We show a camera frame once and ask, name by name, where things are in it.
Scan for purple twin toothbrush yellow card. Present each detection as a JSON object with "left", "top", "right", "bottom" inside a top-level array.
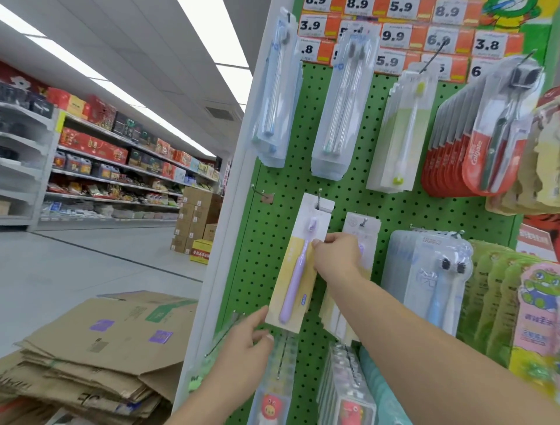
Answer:
[{"left": 319, "top": 212, "right": 382, "bottom": 347}]

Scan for person's right forearm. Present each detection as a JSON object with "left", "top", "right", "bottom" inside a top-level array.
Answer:
[{"left": 331, "top": 267, "right": 560, "bottom": 425}]

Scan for stocked store shelves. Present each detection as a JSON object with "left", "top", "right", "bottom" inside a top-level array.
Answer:
[{"left": 48, "top": 88, "right": 222, "bottom": 224}]

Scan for rows of orange price tags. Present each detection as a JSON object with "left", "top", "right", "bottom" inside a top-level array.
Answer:
[{"left": 296, "top": 0, "right": 526, "bottom": 84}]

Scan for person's left hand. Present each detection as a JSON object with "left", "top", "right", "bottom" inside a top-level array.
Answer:
[{"left": 205, "top": 305, "right": 277, "bottom": 395}]

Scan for pile of red grey toothbrush packs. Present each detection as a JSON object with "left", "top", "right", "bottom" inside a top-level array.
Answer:
[{"left": 422, "top": 53, "right": 545, "bottom": 198}]

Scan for pile of flattened cardboard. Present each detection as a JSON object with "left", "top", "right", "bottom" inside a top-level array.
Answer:
[{"left": 0, "top": 291, "right": 198, "bottom": 425}]

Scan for row of twin toothbrush packs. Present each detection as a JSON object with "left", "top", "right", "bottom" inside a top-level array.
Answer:
[{"left": 310, "top": 22, "right": 382, "bottom": 182}]

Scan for bundle of green toothbrush packs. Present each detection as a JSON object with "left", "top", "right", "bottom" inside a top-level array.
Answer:
[{"left": 367, "top": 70, "right": 439, "bottom": 194}]

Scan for bundle of clear kids toothbrushes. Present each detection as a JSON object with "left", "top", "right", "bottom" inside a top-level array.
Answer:
[{"left": 188, "top": 311, "right": 246, "bottom": 395}]

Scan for teal multi toothbrush pack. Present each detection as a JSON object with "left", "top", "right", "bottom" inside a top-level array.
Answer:
[{"left": 359, "top": 350, "right": 412, "bottom": 425}]

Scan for green pegboard display rack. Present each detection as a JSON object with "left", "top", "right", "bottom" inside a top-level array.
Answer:
[{"left": 214, "top": 61, "right": 560, "bottom": 425}]

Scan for red yellow carton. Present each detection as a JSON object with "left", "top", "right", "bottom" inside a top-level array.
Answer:
[{"left": 190, "top": 239, "right": 214, "bottom": 266}]

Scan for white endcap shelf unit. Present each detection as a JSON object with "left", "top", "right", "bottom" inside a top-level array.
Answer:
[{"left": 0, "top": 83, "right": 58, "bottom": 229}]

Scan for ceiling light strip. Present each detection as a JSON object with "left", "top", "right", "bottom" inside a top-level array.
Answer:
[
  {"left": 177, "top": 0, "right": 255, "bottom": 108},
  {"left": 0, "top": 7, "right": 218, "bottom": 159}
]

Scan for row of green pink packs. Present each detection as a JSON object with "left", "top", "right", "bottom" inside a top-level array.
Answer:
[{"left": 455, "top": 241, "right": 560, "bottom": 399}]

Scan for row of red cartoon packs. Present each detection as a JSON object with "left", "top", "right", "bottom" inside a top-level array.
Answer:
[{"left": 485, "top": 88, "right": 560, "bottom": 215}]

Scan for purple single toothbrush yellow card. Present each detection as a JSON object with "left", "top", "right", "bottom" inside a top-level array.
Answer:
[{"left": 265, "top": 193, "right": 336, "bottom": 336}]

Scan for bundle of cartoon toothbrush boxes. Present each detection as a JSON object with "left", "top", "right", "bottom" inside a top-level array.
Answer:
[{"left": 247, "top": 331, "right": 299, "bottom": 425}]

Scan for bundle of clear blue toothbrush blisters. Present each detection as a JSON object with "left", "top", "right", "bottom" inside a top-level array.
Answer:
[{"left": 380, "top": 229, "right": 475, "bottom": 338}]

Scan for yellow frog poster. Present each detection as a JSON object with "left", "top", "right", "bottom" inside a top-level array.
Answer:
[{"left": 477, "top": 0, "right": 560, "bottom": 54}]

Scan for small printed sign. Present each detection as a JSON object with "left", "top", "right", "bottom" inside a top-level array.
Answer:
[{"left": 516, "top": 223, "right": 560, "bottom": 262}]

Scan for stack of brown cartons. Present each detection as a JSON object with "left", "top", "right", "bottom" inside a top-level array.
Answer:
[{"left": 172, "top": 186, "right": 224, "bottom": 255}]

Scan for row of blue toothbrush packs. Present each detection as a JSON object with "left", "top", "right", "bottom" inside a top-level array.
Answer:
[{"left": 252, "top": 9, "right": 303, "bottom": 169}]

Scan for person's right hand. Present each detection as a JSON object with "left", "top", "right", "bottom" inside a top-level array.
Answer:
[{"left": 310, "top": 232, "right": 364, "bottom": 285}]

